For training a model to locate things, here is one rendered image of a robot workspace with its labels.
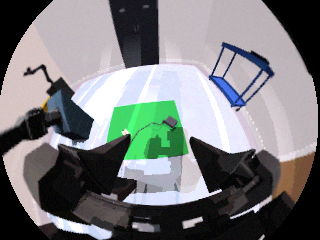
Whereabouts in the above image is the green circuit board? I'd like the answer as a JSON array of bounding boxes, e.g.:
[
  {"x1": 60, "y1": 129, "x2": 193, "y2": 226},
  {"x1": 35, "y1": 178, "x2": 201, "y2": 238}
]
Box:
[{"x1": 107, "y1": 100, "x2": 188, "y2": 160}]

